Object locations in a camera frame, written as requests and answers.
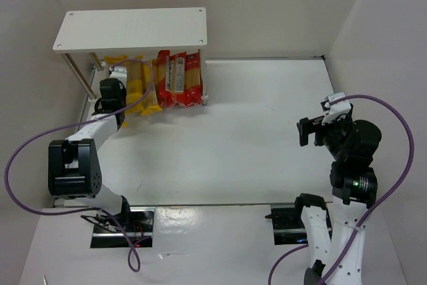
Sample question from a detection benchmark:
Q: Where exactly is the yellow spaghetti bag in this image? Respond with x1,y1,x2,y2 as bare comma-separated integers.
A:
100,55,127,113
141,60,162,115
126,56,143,105

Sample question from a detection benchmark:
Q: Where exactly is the red spaghetti bag left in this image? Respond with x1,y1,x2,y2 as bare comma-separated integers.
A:
157,50,172,109

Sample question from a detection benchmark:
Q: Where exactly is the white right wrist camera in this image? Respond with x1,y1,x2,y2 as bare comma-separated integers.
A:
321,92,352,125

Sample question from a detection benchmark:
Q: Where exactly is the white two-tier shelf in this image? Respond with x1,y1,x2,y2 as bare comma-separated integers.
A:
53,7,208,100

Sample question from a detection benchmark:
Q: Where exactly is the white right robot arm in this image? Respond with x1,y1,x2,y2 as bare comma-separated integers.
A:
295,115,382,284

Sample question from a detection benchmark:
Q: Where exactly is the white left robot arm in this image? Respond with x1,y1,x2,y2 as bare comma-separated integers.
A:
48,78,130,220

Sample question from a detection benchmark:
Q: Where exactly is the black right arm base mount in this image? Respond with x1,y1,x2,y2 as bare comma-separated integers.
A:
265,204,308,246

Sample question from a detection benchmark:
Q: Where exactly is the red spaghetti bag middle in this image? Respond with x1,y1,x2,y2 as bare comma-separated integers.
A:
171,52,187,106

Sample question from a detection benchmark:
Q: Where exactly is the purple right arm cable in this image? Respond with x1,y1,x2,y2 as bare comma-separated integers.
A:
268,94,415,285

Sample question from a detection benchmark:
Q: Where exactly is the red spaghetti bag rightmost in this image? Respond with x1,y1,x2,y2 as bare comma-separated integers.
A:
184,52,202,107

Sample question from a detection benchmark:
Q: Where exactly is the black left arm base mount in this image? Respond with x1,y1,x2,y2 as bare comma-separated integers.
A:
81,207,155,248

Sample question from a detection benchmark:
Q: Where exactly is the red spaghetti bag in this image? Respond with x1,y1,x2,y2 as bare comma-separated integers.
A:
157,50,172,109
171,52,187,106
184,52,202,107

